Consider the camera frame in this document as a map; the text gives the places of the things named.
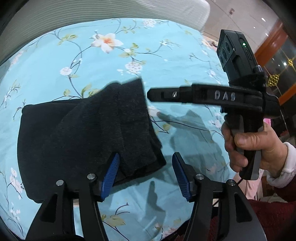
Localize light blue floral bedsheet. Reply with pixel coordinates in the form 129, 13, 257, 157
1, 19, 234, 240

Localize right forearm white cuff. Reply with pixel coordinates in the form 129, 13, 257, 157
267, 142, 296, 188

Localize grey striped headboard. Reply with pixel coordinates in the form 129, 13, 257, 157
1, 1, 210, 62

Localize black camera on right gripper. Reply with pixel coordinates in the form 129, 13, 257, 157
217, 29, 265, 91

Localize black pants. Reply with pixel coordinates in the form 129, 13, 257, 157
17, 78, 166, 203

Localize person's right hand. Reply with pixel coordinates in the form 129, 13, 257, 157
222, 123, 288, 178

